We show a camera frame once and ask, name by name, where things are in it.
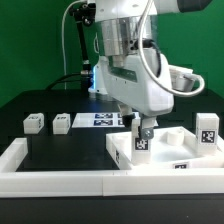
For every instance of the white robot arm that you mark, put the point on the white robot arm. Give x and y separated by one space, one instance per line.
125 27

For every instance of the white U-shaped obstacle fence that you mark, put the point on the white U-shaped obstacle fence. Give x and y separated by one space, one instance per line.
101 183

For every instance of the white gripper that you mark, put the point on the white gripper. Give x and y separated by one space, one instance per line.
133 86

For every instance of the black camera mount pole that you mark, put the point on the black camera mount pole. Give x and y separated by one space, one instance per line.
84 16

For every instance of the white tag sheet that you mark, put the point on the white tag sheet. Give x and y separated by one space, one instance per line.
89 120

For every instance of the white square table top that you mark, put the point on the white square table top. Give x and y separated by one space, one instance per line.
164 155

